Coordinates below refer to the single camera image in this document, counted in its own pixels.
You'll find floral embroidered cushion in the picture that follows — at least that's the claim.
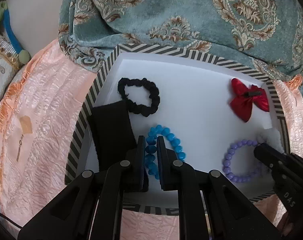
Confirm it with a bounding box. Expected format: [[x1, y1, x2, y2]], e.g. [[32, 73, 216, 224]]
[[0, 35, 23, 101]]

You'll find person's right hand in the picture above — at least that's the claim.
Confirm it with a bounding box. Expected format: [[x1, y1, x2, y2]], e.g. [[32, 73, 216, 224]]
[[277, 212, 299, 237]]

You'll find pink textured bedspread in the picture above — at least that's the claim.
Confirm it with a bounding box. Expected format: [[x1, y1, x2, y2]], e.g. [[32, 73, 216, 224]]
[[0, 41, 303, 226]]

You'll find blue bead bracelet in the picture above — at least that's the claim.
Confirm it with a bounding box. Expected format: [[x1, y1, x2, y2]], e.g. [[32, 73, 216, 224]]
[[144, 124, 187, 181]]

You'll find black white striped tray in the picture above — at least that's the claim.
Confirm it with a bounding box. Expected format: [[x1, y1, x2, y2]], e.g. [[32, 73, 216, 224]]
[[65, 44, 290, 184]]

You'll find black scrunchie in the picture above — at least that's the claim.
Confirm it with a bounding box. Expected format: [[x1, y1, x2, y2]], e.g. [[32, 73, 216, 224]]
[[117, 77, 160, 117]]

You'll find red satin bow clip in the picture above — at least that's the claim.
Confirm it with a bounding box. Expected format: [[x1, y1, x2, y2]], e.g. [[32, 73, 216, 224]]
[[230, 78, 270, 122]]

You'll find black fabric pouch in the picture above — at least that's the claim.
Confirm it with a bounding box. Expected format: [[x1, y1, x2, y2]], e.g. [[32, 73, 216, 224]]
[[87, 101, 137, 173]]

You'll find green blue plush toy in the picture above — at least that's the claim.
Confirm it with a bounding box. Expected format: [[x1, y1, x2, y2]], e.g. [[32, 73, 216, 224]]
[[0, 1, 30, 65]]

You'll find teal floral patterned blanket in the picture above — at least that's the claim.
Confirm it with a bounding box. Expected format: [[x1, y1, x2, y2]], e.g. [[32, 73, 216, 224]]
[[57, 0, 303, 98]]

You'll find black cable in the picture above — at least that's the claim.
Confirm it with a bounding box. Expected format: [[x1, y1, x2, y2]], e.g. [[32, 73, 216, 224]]
[[0, 211, 24, 229]]

